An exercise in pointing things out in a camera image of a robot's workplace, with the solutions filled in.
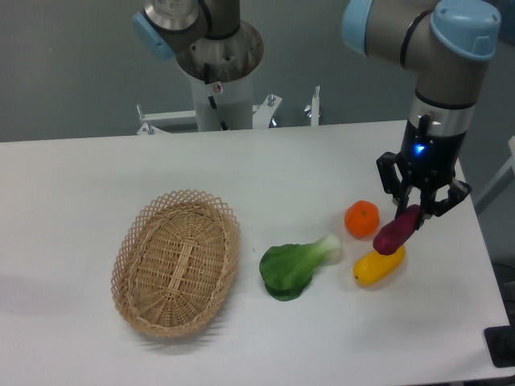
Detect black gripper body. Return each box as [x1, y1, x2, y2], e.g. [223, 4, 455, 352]
[398, 121, 467, 200]

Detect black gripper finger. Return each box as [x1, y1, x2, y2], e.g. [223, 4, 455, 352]
[416, 179, 472, 230]
[376, 152, 413, 219]

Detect purple sweet potato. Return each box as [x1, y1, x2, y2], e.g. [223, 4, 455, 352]
[373, 204, 420, 255]

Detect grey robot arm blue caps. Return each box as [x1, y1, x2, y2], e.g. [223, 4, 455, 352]
[133, 1, 501, 226]

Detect woven wicker basket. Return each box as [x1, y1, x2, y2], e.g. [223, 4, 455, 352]
[111, 190, 241, 339]

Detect orange tangerine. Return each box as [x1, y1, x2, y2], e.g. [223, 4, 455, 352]
[344, 200, 380, 238]

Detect yellow mango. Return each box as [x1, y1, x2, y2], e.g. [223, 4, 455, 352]
[353, 245, 406, 287]

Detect green bok choy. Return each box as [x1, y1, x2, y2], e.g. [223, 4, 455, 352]
[259, 233, 342, 302]

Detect black device at table edge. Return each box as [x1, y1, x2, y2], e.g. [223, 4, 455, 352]
[484, 326, 514, 368]

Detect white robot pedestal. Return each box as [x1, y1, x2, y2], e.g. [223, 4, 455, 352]
[189, 76, 253, 132]

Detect black cable on pedestal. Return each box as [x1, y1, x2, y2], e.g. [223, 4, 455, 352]
[203, 63, 229, 132]

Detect white metal clamp frame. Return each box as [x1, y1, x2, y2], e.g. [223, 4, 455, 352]
[135, 85, 323, 136]

